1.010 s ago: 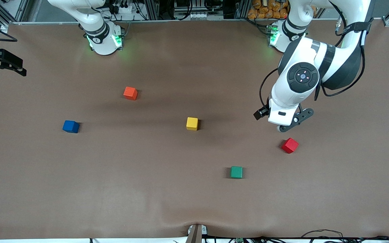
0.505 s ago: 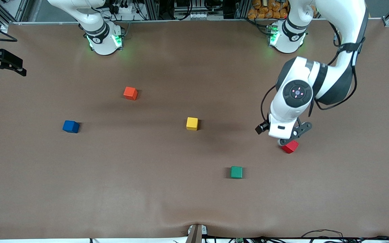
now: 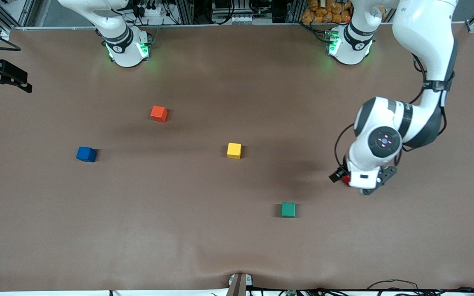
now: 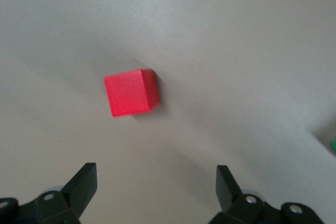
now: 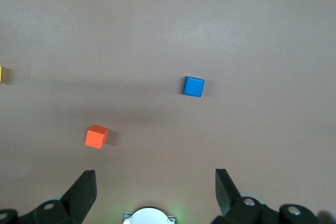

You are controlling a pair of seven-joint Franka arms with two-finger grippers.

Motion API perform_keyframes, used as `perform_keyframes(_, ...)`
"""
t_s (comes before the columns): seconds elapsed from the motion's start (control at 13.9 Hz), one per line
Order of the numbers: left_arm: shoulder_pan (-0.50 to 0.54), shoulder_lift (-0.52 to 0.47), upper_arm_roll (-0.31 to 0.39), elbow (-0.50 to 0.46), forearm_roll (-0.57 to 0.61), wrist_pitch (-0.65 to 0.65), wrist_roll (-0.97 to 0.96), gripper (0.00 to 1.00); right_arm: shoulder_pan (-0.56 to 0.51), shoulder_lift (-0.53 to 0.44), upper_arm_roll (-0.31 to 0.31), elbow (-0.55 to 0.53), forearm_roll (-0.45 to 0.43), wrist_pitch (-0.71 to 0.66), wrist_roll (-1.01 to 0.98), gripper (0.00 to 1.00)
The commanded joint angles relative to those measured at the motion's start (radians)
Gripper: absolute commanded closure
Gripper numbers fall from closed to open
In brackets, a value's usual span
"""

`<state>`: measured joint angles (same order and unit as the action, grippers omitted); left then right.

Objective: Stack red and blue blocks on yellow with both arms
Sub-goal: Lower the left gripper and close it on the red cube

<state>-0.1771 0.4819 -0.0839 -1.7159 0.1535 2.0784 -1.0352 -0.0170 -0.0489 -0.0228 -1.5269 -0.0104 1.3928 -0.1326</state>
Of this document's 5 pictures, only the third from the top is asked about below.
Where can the red cube block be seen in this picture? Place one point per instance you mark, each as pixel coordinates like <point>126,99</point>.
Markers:
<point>346,180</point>

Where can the yellow cube block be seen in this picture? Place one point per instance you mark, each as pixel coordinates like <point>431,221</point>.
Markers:
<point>234,150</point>

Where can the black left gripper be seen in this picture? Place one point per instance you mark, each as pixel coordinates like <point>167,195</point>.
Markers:
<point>337,175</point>

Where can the white power strip black plugs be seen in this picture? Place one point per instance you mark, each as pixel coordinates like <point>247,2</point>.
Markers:
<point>154,14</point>

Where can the brown table mat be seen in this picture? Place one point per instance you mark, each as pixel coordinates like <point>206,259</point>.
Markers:
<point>237,238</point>

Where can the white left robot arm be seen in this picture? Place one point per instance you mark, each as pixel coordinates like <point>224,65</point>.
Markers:
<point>422,33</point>

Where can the green cube block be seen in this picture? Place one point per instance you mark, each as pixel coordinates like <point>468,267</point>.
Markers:
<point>288,210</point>

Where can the small white terminal strip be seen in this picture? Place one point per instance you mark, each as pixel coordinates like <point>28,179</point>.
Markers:
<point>242,19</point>

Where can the aluminium table edge rail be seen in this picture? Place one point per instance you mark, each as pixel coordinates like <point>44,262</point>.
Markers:
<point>261,25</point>

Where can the blue cube block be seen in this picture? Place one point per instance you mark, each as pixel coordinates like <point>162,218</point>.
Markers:
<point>85,154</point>

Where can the orange cube block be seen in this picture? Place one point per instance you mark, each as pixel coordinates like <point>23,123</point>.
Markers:
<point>159,114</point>

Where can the bag of orange rolls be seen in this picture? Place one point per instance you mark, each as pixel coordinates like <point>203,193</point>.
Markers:
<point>323,12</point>

